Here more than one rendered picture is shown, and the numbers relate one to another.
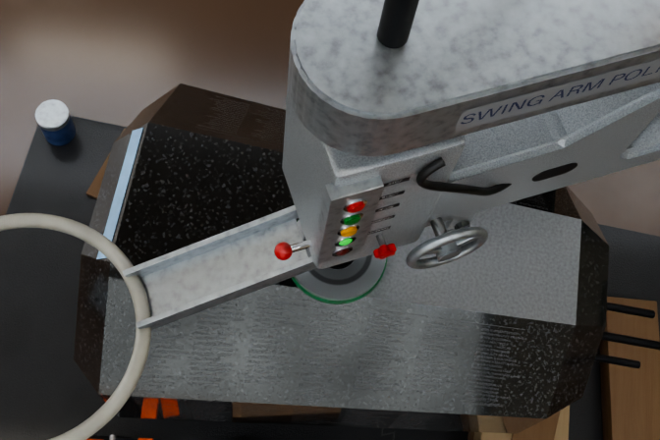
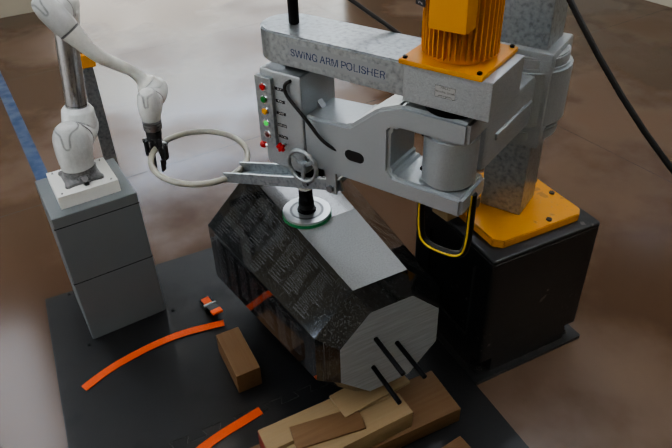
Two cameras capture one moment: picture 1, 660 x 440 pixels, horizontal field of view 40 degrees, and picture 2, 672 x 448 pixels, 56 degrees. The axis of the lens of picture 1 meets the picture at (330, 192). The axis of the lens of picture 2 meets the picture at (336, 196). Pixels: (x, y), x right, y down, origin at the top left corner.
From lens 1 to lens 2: 2.16 m
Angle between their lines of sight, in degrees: 49
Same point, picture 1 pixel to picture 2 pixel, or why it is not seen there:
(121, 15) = (393, 205)
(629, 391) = not seen: outside the picture
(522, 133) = (342, 118)
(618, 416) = not seen: outside the picture
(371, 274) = (306, 221)
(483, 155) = (323, 117)
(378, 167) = (271, 70)
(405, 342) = (295, 259)
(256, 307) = (267, 214)
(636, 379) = not seen: outside the picture
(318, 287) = (286, 212)
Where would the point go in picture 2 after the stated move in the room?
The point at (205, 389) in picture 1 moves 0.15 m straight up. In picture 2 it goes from (231, 242) to (227, 216)
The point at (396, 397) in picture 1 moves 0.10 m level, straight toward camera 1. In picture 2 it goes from (276, 286) to (253, 286)
